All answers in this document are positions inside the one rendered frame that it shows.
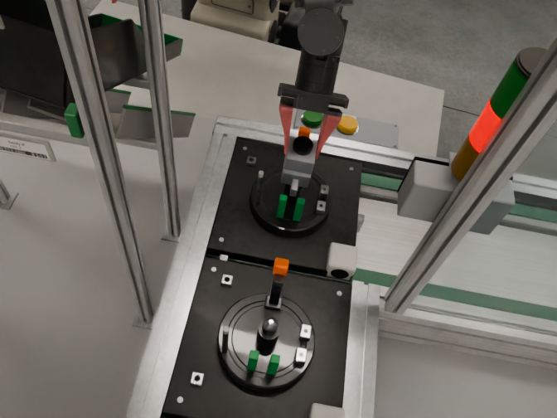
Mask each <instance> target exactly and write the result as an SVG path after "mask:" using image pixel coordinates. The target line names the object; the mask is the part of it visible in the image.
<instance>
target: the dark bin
mask: <svg viewBox="0 0 557 418"><path fill-rule="evenodd" d="M0 15H1V18H2V21H3V24H4V26H5V28H4V29H0V89H2V90H6V91H9V92H12V93H14V94H17V95H21V96H24V97H27V98H29V99H32V100H35V101H38V102H41V103H43V104H46V105H50V106H53V107H56V108H58V109H63V110H64V111H65V110H66V109H67V107H68V105H69V103H74V104H75V98H74V95H73V92H72V89H71V86H70V81H69V78H68V75H67V72H66V69H65V64H64V61H63V58H62V55H61V50H60V48H59V45H58V41H57V39H56V34H55V31H54V27H53V25H52V21H51V17H50V13H49V11H48V8H47V5H46V1H45V0H0ZM87 17H88V21H89V25H90V31H91V35H92V39H93V43H94V49H95V53H96V57H97V61H98V65H99V71H100V75H101V79H102V83H103V87H104V92H106V91H108V90H111V89H113V88H114V87H116V86H118V85H121V84H123V83H124V82H126V81H128V80H131V79H133V78H135V77H137V76H139V75H141V74H143V73H145V72H147V67H146V60H145V53H144V47H143V34H142V28H141V25H138V24H135V23H134V21H133V20H132V19H130V18H129V19H125V20H123V19H119V18H117V17H112V16H110V15H107V14H104V13H98V14H95V15H90V16H87ZM164 43H165V52H166V61H170V60H172V59H174V58H176V57H178V56H180V55H181V53H182V43H183V39H182V38H180V37H176V36H172V35H169V34H166V33H164Z"/></svg>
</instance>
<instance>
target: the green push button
mask: <svg viewBox="0 0 557 418"><path fill-rule="evenodd" d="M322 119H323V115H322V114H321V113H317V112H312V111H307V110H306V111H305V112H304V114H303V122H304V123H305V124H307V125H309V126H312V127H317V126H319V125H320V124H321V123H322Z"/></svg>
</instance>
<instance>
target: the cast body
mask: <svg viewBox="0 0 557 418"><path fill-rule="evenodd" d="M316 151H317V140H313V139H310V138H308V137H305V136H299V137H296V136H290V137H289V141H288V150H287V154H285V158H284V163H283V172H282V177H281V183H284V184H289V185H291V188H290V193H289V196H291V197H296V194H297V191H298V187H308V184H309V182H310V179H311V175H312V170H313V167H314V164H315V158H316Z"/></svg>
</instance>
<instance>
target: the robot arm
mask: <svg viewBox="0 0 557 418"><path fill-rule="evenodd" d="M294 4H295V8H297V9H305V15H304V16H303V17H302V19H301V20H300V22H299V24H298V40H299V43H300V45H301V46H302V50H301V55H300V60H299V64H298V73H297V77H296V81H295V85H290V84H285V83H279V87H278V96H280V97H281V95H282V97H281V99H280V104H279V108H278V109H279V113H280V118H281V122H282V126H283V133H284V154H287V150H288V141H289V135H290V129H291V123H292V117H293V108H295V109H303V110H307V111H312V112H317V113H321V114H324V115H323V119H322V126H321V129H320V133H319V137H318V141H317V151H316V158H315V160H317V158H318V156H319V154H320V152H321V151H322V147H323V145H324V143H325V142H326V141H327V139H328V138H329V137H330V135H331V134H332V132H333V131H334V129H335V128H336V127H337V126H338V125H339V123H340V122H341V117H342V112H341V110H340V109H336V108H332V107H328V106H329V105H335V106H339V107H343V108H344V109H347V107H348V104H349V99H348V98H347V97H346V95H343V94H338V93H333V91H334V86H335V82H336V78H337V71H338V66H339V62H340V59H341V57H339V56H340V55H341V51H342V47H343V43H344V39H345V35H346V28H347V23H348V20H346V19H342V15H339V14H336V7H341V6H352V5H353V0H294ZM283 96H287V97H283ZM288 97H291V98H288ZM292 98H294V99H292Z"/></svg>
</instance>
